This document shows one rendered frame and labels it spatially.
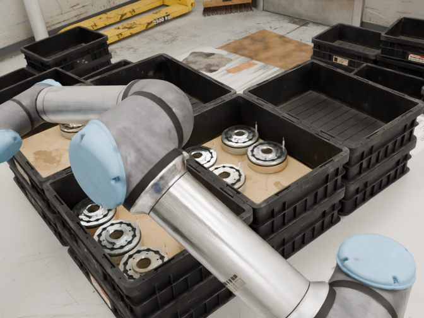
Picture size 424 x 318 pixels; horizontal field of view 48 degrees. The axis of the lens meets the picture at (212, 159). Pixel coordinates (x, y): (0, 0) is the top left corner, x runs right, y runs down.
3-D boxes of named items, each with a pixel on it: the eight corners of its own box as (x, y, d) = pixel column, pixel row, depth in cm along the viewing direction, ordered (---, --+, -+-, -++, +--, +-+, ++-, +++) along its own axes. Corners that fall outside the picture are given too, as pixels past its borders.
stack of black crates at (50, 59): (95, 91, 313) (79, 24, 286) (123, 105, 295) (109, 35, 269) (41, 117, 291) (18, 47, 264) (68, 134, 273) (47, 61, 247)
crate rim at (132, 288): (257, 219, 98) (256, 211, 96) (130, 300, 84) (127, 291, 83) (152, 140, 124) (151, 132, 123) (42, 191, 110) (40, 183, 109)
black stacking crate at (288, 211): (347, 190, 117) (351, 152, 111) (257, 250, 104) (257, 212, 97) (241, 127, 144) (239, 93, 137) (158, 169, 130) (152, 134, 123)
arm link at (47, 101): (210, 60, 77) (36, 69, 106) (168, 91, 70) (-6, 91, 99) (229, 123, 82) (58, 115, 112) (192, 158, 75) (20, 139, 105)
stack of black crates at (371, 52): (392, 91, 286) (402, 36, 265) (367, 111, 269) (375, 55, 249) (334, 73, 309) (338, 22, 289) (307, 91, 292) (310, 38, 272)
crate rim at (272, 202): (352, 158, 112) (353, 150, 110) (257, 219, 98) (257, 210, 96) (240, 98, 138) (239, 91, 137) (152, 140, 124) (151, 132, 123)
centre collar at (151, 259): (161, 265, 96) (160, 263, 95) (139, 278, 93) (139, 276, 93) (147, 252, 99) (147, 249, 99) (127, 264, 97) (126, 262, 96)
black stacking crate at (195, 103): (240, 127, 144) (238, 93, 137) (158, 168, 130) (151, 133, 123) (166, 83, 170) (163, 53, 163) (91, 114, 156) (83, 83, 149)
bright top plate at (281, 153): (294, 155, 123) (294, 153, 122) (263, 170, 118) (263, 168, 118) (270, 138, 130) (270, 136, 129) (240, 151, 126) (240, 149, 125)
